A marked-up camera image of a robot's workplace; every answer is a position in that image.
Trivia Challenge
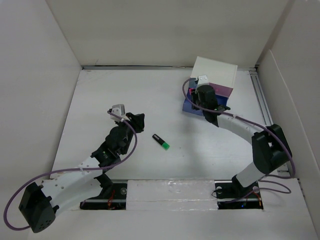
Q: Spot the white drawer cabinet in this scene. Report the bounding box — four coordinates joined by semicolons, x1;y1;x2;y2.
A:
190;56;238;88

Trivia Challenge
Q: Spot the right aluminium rail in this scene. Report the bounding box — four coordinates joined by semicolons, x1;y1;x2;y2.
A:
249;68;290;177

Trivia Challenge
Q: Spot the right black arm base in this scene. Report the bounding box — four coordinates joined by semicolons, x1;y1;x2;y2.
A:
211;180;263;210

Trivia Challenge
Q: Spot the light blue drawer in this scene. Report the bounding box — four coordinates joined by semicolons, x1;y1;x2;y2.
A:
188;77;198;88

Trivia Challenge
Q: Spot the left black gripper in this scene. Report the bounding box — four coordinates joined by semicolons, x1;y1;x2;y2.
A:
114;113;143;155

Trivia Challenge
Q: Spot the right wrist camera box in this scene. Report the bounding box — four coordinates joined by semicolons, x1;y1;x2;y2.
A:
195;75;210;89

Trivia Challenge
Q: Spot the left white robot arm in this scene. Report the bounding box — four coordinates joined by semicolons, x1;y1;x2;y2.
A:
18;112;145;233

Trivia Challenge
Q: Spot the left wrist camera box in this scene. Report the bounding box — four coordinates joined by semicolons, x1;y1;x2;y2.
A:
107;104;128;122

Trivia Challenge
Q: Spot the back aluminium rail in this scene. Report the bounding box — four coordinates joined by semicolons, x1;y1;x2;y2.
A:
81;65;258;71

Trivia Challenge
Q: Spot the purple blue drawer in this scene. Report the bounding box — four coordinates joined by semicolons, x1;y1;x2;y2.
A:
182;88;229;117

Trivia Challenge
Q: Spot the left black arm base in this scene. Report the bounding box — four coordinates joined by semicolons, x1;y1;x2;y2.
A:
79;174;128;211

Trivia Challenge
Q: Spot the aluminium rail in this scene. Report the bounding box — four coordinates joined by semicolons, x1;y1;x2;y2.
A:
81;65;258;71
249;68;290;177

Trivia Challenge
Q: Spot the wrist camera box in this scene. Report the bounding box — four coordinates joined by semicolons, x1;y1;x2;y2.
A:
195;75;210;89
107;104;128;122

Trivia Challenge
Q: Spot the green highlighter marker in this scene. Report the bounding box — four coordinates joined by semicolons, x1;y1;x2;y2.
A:
152;134;170;150

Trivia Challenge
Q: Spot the pink drawer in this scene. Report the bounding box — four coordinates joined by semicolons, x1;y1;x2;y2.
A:
209;82;233;98

